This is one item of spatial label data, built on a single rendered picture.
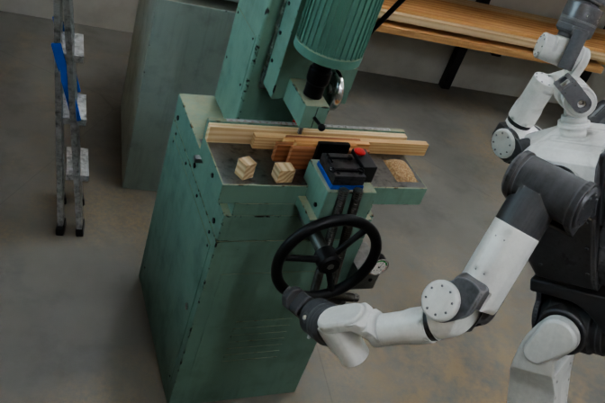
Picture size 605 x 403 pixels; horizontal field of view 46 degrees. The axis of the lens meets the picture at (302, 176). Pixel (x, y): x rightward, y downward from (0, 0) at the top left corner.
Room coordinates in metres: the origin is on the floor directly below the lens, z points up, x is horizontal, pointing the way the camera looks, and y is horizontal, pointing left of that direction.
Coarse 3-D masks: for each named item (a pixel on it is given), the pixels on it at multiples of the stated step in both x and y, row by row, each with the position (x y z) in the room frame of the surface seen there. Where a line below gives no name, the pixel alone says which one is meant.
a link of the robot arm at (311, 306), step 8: (288, 288) 1.23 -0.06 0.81; (296, 288) 1.23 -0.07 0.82; (288, 296) 1.20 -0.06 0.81; (296, 296) 1.21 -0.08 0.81; (304, 296) 1.20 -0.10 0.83; (288, 304) 1.20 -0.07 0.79; (296, 304) 1.19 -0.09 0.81; (304, 304) 1.18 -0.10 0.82; (312, 304) 1.16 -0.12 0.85; (320, 304) 1.16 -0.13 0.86; (296, 312) 1.17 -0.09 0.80; (304, 312) 1.15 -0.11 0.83; (304, 320) 1.14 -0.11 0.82; (304, 328) 1.13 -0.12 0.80
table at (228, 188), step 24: (216, 144) 1.55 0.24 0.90; (240, 144) 1.59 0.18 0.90; (216, 168) 1.45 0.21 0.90; (264, 168) 1.52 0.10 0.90; (384, 168) 1.72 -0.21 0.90; (216, 192) 1.41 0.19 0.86; (240, 192) 1.42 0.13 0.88; (264, 192) 1.45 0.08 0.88; (288, 192) 1.49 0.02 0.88; (384, 192) 1.63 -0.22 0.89; (408, 192) 1.67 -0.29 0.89; (312, 216) 1.44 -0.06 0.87
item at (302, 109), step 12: (288, 84) 1.71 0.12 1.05; (300, 84) 1.70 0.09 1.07; (288, 96) 1.69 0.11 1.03; (300, 96) 1.64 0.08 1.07; (288, 108) 1.68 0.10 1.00; (300, 108) 1.62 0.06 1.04; (312, 108) 1.61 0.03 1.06; (324, 108) 1.63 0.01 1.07; (300, 120) 1.61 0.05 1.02; (312, 120) 1.62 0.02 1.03; (324, 120) 1.63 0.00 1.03
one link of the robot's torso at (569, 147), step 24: (552, 144) 1.32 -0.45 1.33; (576, 144) 1.32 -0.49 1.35; (600, 144) 1.32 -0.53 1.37; (576, 168) 1.24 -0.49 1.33; (600, 168) 1.23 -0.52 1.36; (600, 192) 1.23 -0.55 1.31; (600, 216) 1.23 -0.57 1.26; (552, 240) 1.24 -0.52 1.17; (576, 240) 1.22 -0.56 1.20; (600, 240) 1.22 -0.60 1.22; (552, 264) 1.24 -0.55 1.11; (576, 264) 1.22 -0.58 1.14; (600, 264) 1.20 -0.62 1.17
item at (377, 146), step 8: (256, 136) 1.59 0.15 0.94; (264, 136) 1.60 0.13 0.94; (272, 136) 1.62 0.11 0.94; (280, 136) 1.63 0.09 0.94; (312, 136) 1.69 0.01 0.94; (320, 136) 1.70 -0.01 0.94; (328, 136) 1.72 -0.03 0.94; (256, 144) 1.59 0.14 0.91; (264, 144) 1.60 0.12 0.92; (272, 144) 1.62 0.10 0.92; (376, 144) 1.78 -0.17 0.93; (384, 144) 1.79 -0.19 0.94; (392, 144) 1.81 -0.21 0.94; (400, 144) 1.82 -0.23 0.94; (408, 144) 1.83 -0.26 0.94; (416, 144) 1.85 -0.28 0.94; (424, 144) 1.87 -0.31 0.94; (376, 152) 1.79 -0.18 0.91; (384, 152) 1.80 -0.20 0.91; (392, 152) 1.81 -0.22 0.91; (400, 152) 1.83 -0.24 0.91; (408, 152) 1.84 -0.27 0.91; (416, 152) 1.85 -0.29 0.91; (424, 152) 1.87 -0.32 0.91
